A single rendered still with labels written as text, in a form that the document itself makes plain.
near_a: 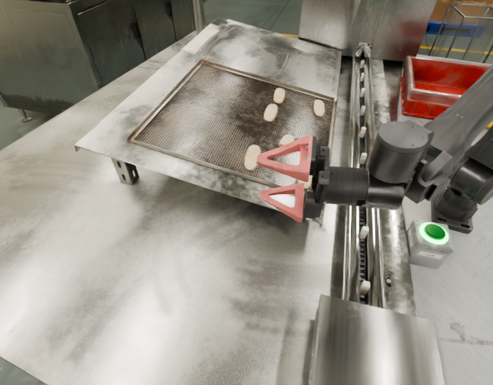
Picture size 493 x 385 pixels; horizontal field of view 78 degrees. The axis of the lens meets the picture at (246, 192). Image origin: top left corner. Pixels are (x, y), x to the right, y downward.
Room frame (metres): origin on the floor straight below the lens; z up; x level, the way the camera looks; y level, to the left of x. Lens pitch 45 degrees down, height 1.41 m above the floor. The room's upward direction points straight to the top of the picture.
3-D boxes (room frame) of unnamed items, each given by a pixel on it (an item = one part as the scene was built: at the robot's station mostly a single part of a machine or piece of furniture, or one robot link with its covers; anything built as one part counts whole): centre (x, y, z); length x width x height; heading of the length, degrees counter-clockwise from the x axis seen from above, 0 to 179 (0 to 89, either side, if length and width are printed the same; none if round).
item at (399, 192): (0.32, -0.20, 1.10); 0.07 x 0.06 x 0.07; 80
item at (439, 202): (0.51, -0.52, 0.86); 0.12 x 0.09 x 0.08; 158
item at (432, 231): (0.39, -0.39, 0.90); 0.04 x 0.04 x 0.02
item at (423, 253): (0.39, -0.39, 0.84); 0.08 x 0.08 x 0.11; 75
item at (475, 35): (2.75, -1.86, 0.42); 0.40 x 0.31 x 0.67; 169
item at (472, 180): (0.50, -0.51, 0.94); 0.09 x 0.05 x 0.10; 121
